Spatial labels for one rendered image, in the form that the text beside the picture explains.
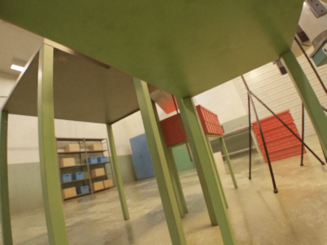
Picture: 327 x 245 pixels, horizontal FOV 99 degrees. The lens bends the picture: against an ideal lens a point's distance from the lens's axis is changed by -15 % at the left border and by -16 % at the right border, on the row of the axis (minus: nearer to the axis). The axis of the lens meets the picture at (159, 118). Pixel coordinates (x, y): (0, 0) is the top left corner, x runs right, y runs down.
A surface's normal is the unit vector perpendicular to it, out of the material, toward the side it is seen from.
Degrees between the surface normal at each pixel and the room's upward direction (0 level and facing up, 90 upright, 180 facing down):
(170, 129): 90
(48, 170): 90
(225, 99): 90
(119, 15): 180
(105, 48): 180
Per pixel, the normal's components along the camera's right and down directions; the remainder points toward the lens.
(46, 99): 0.80, -0.35
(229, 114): -0.54, -0.11
